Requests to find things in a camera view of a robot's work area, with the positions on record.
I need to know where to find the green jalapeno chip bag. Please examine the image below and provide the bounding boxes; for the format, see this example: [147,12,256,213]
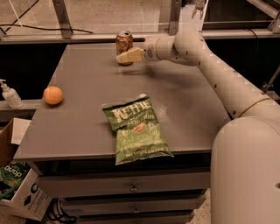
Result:
[102,94,172,165]

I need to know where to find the orange fruit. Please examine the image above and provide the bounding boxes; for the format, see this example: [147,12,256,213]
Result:
[43,86,63,105]

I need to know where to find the green dono package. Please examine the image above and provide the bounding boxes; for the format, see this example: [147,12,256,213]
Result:
[0,161,30,200]

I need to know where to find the grey metal frame rail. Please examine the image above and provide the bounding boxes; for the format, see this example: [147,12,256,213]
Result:
[1,0,279,44]

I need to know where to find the black cables under cabinet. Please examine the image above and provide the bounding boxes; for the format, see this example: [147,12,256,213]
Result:
[46,199,78,224]

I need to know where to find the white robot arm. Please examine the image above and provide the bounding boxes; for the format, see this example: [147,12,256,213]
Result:
[116,28,280,224]

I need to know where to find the white cardboard box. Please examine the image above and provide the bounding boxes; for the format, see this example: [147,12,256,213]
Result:
[0,170,52,221]

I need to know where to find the black cable on floor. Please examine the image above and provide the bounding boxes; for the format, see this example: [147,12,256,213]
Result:
[0,0,95,35]

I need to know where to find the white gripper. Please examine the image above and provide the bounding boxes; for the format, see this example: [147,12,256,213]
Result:
[116,38,158,64]

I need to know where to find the orange soda can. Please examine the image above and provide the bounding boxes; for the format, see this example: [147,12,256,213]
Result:
[115,31,133,55]

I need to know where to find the brown cardboard box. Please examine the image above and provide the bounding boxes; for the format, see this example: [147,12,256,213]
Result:
[0,118,31,167]

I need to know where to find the white pump bottle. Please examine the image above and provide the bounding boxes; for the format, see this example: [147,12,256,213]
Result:
[0,79,24,109]

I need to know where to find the grey drawer cabinet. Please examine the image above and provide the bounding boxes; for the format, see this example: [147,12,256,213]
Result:
[16,44,228,224]

